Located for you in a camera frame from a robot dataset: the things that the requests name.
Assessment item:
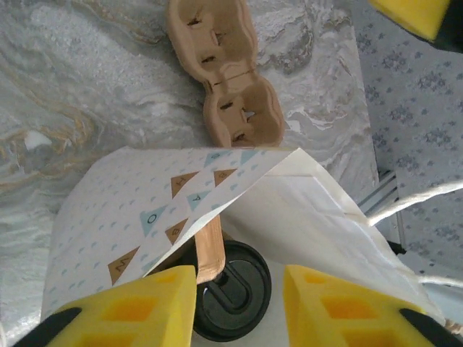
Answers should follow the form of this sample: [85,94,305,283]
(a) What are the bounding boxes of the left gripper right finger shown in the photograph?
[281,265,463,347]

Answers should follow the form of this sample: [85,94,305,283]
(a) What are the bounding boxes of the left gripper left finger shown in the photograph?
[16,265,198,347]

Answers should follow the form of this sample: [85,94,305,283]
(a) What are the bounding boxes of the white printed paper bag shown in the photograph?
[39,146,463,347]

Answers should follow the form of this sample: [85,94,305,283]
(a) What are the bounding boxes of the aluminium side rail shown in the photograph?
[356,168,408,254]

